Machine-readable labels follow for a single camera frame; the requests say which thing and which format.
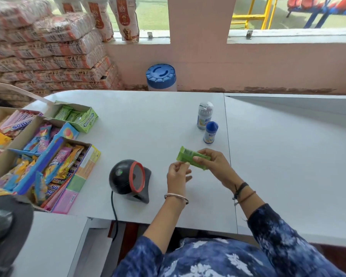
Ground white canister with blue lid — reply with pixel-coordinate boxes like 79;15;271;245
146;63;177;92

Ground person's right forearm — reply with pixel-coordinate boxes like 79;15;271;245
234;183;346;277

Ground brown wrist thread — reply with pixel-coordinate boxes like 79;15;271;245
237;190;257;205

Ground cardboard box of pink rolls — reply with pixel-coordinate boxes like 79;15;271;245
0;106;44;139

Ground person's left hand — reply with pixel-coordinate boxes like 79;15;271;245
166;161;193;196

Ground silver wrist bangle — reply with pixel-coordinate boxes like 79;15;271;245
164;193;189;205

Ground yellow metal playground frame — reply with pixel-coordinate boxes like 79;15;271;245
231;0;278;30

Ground green snack packet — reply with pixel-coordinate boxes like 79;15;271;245
176;146;212;171

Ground black scanner cable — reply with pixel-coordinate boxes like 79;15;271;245
111;190;119;242

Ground white bottle with silver cap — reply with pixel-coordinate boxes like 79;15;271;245
197;101;214;131

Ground colourful box of candy packets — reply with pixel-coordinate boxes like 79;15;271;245
17;137;101;214

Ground black wrist band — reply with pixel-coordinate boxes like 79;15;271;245
232;182;249;201

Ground person's left forearm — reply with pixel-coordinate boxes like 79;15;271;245
142;195;188;255

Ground black barcode scanner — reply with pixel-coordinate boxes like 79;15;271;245
109;159;152;204

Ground black mouse pad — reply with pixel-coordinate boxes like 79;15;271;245
0;194;35;270

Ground cardboard box flap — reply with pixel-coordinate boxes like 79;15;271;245
0;80;54;106

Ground cardboard box blue pink candies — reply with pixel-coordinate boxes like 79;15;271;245
8;116;80;159

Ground cardboard box yellow blue candies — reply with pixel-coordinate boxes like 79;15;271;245
0;149;39;194

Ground blue floral garment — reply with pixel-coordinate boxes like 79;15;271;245
112;203;346;277

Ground stack of clear filled sacks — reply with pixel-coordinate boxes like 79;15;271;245
0;0;119;108

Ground small white bottle blue cap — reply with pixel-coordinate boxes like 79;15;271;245
203;121;219;144

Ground red blue playground equipment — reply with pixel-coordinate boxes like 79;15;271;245
286;0;346;29

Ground row of green gum packs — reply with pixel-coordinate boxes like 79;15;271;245
54;105;85;123

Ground green cardboard gum box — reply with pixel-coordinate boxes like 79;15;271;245
44;100;99;134

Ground white pet food bag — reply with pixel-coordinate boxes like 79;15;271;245
81;0;115;43
108;0;140;43
51;0;83;14

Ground person's right hand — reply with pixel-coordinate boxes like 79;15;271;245
192;148;244;192

